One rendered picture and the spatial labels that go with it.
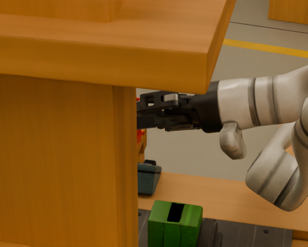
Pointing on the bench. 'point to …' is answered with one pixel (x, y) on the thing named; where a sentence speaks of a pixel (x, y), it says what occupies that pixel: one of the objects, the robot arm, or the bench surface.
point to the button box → (147, 178)
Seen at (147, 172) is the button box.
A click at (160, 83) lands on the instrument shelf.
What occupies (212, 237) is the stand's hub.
